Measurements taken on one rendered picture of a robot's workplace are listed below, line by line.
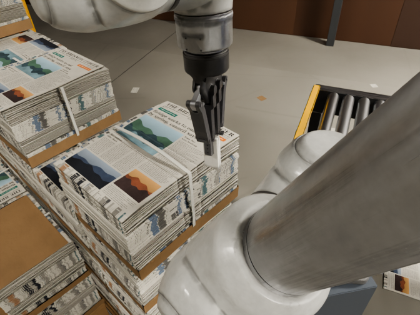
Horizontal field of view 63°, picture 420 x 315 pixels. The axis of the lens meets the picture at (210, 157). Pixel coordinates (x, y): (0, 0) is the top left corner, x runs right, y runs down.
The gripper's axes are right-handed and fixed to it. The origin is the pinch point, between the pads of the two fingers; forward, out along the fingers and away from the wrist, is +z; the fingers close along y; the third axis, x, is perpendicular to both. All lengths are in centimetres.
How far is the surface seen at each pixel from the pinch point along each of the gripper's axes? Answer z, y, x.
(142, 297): 47, 9, -19
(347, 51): 89, -345, 4
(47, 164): 29, -13, -69
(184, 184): 13.4, -3.0, -9.1
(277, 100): 97, -222, -40
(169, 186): 10.6, 1.7, -10.2
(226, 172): 18.8, -17.1, -4.3
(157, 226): 20.0, 5.6, -12.3
